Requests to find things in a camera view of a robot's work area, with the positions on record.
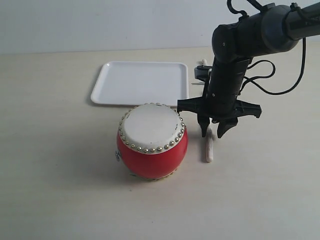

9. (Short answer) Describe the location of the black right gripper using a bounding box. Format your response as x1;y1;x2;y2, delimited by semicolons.
177;59;262;139

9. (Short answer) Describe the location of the white wooden drumstick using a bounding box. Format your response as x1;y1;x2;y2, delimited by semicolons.
199;58;208;66
205;123;214;163

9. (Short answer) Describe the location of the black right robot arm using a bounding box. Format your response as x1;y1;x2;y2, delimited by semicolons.
177;0;320;138

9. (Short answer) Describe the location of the red small drum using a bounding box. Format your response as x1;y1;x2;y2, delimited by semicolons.
115;103;188;181

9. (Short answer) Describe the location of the white rectangular tray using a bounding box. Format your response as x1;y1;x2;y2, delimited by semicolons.
90;61;189;107

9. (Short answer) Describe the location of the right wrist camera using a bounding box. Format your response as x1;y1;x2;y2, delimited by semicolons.
194;64;212;82

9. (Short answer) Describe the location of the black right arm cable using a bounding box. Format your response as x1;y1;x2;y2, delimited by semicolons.
226;0;308;95

